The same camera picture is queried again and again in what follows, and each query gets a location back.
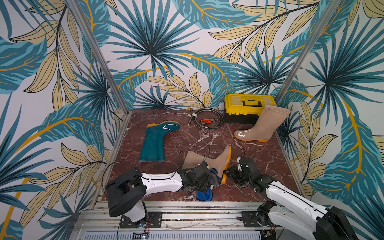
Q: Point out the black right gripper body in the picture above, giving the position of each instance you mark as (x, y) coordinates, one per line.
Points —
(240, 173)

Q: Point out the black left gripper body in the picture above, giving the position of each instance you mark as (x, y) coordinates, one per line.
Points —
(201, 185)

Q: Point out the blue grey cloth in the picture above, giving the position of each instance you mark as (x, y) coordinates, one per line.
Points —
(205, 195)

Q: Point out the beige boot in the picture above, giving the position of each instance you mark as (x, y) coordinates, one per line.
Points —
(220, 164)
(269, 120)

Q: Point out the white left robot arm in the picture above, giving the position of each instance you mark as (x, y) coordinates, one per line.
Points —
(125, 193)

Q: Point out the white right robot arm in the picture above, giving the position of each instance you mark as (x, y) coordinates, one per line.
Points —
(288, 209)

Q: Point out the teal rubber boot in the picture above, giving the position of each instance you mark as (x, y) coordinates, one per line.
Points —
(153, 148)

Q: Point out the yellow black toolbox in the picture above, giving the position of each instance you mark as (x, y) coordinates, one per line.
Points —
(245, 108)

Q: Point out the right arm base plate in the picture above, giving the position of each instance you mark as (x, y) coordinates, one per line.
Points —
(256, 219)

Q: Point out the aluminium front rail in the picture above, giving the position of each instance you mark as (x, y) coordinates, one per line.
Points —
(181, 221)

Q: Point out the red handled pliers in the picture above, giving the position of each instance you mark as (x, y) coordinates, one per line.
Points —
(207, 121)

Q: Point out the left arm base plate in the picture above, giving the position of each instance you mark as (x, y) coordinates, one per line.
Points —
(152, 220)

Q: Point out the right aluminium frame post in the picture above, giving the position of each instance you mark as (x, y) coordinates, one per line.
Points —
(306, 42)

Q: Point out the aluminium frame post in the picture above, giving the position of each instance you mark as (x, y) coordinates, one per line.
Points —
(90, 37)
(306, 42)

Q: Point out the left aluminium frame post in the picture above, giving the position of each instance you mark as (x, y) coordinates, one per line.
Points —
(90, 37)

